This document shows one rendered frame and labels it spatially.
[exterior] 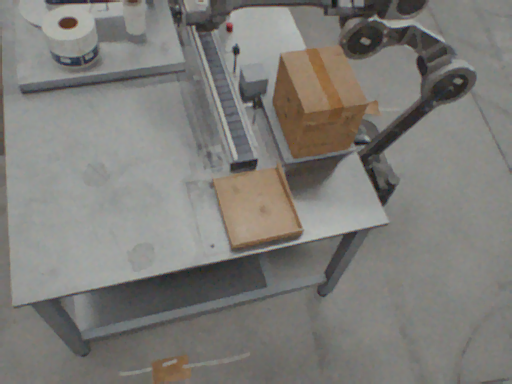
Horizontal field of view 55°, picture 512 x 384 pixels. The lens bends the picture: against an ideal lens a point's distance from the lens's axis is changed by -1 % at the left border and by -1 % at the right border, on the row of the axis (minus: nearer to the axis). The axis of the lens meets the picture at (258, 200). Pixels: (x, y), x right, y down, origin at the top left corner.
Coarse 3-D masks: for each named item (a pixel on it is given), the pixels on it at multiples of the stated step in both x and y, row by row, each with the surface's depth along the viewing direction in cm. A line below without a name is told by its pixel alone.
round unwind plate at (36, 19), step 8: (24, 0) 217; (32, 0) 218; (40, 0) 218; (24, 8) 214; (32, 8) 215; (40, 8) 215; (88, 8) 218; (24, 16) 212; (32, 16) 212; (40, 16) 213; (40, 24) 210
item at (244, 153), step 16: (192, 32) 218; (208, 32) 219; (208, 48) 214; (208, 64) 209; (208, 80) 204; (224, 80) 205; (224, 96) 201; (224, 112) 196; (240, 128) 193; (240, 144) 189; (240, 160) 185
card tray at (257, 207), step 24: (264, 168) 190; (216, 192) 180; (240, 192) 183; (264, 192) 184; (288, 192) 182; (240, 216) 178; (264, 216) 179; (288, 216) 180; (240, 240) 173; (264, 240) 172
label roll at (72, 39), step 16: (48, 16) 194; (64, 16) 195; (80, 16) 196; (48, 32) 190; (64, 32) 190; (80, 32) 191; (96, 32) 199; (64, 48) 192; (80, 48) 194; (96, 48) 201; (64, 64) 199; (80, 64) 200
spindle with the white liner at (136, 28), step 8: (128, 0) 196; (136, 0) 197; (128, 8) 198; (136, 8) 198; (128, 16) 201; (136, 16) 201; (144, 16) 205; (128, 24) 205; (136, 24) 204; (144, 24) 208; (128, 32) 209; (136, 32) 208; (144, 32) 210; (136, 40) 211
